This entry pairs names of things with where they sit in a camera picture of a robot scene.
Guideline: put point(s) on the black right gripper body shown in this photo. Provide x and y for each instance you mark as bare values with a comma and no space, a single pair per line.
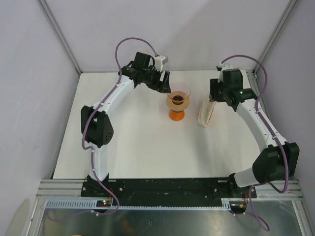
218,90

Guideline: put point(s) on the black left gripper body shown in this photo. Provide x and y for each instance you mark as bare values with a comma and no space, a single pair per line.
151,77

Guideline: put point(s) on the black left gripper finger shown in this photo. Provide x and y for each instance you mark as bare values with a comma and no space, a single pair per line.
162,89
165,80

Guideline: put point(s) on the cream coffee filter holder stack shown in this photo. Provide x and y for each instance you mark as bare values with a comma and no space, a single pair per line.
206,111

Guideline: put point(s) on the clear pink plastic dripper cone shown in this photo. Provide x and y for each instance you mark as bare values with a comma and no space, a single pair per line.
179,89

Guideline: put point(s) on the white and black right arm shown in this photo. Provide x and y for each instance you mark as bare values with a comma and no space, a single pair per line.
278,158

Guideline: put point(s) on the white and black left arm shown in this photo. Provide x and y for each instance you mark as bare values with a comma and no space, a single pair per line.
96,126

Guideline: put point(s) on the wooden and orange dripper stand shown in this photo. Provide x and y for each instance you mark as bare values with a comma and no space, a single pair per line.
177,105

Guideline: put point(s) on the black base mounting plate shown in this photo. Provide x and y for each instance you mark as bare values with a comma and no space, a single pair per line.
172,191

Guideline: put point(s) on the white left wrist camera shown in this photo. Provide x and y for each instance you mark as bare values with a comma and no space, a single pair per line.
160,61

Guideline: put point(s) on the aluminium left corner post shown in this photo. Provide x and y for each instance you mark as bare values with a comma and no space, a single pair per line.
45,8

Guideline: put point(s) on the aluminium corner post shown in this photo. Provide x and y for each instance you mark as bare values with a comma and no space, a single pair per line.
277,31
45,8

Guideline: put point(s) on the grey slotted cable duct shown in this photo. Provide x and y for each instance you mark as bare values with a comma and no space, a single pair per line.
96,204

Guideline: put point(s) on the aluminium right corner post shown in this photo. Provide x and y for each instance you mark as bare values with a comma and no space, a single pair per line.
277,31

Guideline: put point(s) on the aluminium frame rail front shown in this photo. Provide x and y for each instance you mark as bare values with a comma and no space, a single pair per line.
71,188

